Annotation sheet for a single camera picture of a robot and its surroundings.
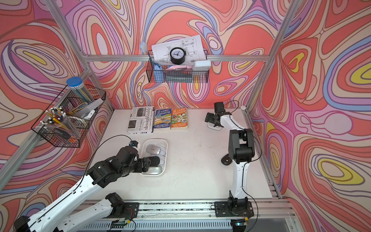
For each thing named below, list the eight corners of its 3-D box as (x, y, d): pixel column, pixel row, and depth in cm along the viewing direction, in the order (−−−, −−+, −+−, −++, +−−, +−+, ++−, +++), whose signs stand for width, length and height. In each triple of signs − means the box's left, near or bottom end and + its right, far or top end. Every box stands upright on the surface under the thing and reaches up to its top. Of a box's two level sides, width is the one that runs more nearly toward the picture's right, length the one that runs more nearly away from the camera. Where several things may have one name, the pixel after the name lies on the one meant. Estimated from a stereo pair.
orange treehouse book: (169, 129, 108) (169, 127, 106) (171, 109, 121) (171, 108, 119) (188, 129, 108) (188, 127, 106) (188, 109, 121) (188, 108, 119)
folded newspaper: (126, 134, 107) (124, 130, 103) (134, 110, 123) (132, 106, 119) (152, 134, 107) (151, 130, 103) (156, 110, 123) (156, 106, 119)
